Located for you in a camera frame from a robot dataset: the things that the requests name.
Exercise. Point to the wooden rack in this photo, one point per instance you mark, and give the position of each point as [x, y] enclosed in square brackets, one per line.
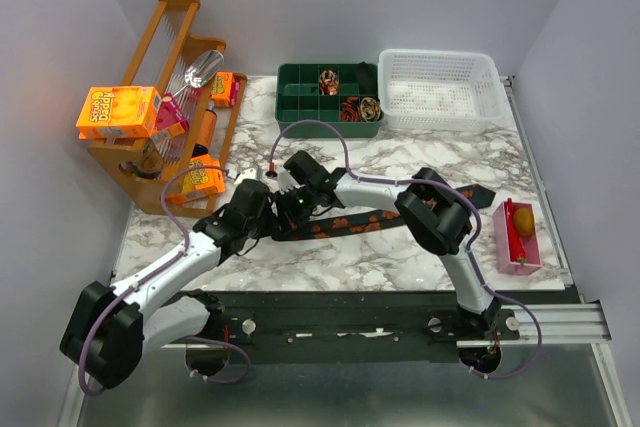
[166, 48]

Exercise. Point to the rolled beige patterned tie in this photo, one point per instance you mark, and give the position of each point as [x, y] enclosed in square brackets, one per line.
[369, 109]

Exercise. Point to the aluminium rail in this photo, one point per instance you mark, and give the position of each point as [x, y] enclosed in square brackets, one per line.
[550, 324]

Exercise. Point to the pink tray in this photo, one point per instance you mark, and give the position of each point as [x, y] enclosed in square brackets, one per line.
[504, 263]

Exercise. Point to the rolled orange black tie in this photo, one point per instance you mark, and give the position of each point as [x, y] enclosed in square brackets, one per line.
[350, 110]

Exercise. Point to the metal scoop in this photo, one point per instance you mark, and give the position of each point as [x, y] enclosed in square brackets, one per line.
[203, 69]

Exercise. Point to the small orange box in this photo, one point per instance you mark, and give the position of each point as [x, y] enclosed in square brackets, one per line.
[199, 184]
[224, 90]

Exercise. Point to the small orange box lower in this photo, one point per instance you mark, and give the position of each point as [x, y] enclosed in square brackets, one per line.
[199, 184]

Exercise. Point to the white plastic basket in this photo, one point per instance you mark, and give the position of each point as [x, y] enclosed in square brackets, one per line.
[439, 90]

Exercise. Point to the orange fruit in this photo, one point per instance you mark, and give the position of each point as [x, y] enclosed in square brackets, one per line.
[524, 222]

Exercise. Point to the rolled red patterned tie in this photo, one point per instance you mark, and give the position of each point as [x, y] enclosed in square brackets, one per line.
[329, 82]

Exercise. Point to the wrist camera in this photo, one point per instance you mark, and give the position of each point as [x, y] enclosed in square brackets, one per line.
[238, 176]
[286, 182]

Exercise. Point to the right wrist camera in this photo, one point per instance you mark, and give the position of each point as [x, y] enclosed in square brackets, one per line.
[286, 182]

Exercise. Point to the red chili pepper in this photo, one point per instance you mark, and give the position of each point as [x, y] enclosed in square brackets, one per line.
[516, 249]

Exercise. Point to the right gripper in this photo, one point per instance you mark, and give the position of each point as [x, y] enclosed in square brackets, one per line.
[291, 219]

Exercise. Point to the orange bottle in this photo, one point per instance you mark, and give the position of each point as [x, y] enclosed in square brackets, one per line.
[205, 135]

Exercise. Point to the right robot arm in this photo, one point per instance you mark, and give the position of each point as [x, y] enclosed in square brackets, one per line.
[441, 220]

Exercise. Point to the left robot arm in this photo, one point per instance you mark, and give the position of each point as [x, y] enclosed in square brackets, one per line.
[105, 335]

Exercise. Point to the green divided organizer tray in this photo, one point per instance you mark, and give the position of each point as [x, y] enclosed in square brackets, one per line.
[300, 107]

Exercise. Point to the black orange floral tie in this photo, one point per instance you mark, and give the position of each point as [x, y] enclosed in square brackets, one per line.
[376, 220]

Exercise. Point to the orange snack box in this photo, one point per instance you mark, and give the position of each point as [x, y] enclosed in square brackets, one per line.
[119, 112]

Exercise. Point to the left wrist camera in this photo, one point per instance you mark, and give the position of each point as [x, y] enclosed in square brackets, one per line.
[238, 176]

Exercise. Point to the small orange box upper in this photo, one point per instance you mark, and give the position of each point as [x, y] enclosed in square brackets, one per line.
[224, 90]

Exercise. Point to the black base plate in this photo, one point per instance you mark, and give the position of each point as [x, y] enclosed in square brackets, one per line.
[308, 309]

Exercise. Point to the pink small box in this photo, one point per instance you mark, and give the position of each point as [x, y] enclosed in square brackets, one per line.
[171, 120]

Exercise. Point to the tin can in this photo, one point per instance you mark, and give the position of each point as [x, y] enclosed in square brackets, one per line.
[151, 164]

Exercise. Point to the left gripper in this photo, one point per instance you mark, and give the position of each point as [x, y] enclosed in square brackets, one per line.
[273, 223]

